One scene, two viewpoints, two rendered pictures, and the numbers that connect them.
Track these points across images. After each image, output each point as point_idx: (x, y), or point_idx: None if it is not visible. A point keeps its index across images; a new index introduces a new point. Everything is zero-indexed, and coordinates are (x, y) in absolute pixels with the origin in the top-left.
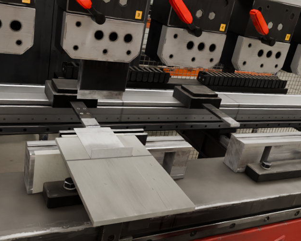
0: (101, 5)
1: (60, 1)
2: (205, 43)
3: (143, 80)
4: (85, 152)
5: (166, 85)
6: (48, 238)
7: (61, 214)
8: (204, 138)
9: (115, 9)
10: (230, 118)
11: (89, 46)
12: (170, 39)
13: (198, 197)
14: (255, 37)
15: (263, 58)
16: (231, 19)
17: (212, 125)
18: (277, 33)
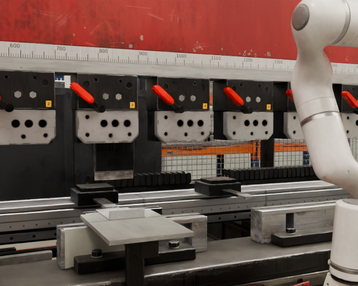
0: (102, 101)
1: (73, 105)
2: (192, 120)
3: (165, 183)
4: (104, 218)
5: (189, 186)
6: None
7: (91, 276)
8: (242, 235)
9: (113, 102)
10: (246, 194)
11: (98, 132)
12: (162, 120)
13: (219, 259)
14: (237, 110)
15: (250, 126)
16: (216, 101)
17: (242, 214)
18: (257, 104)
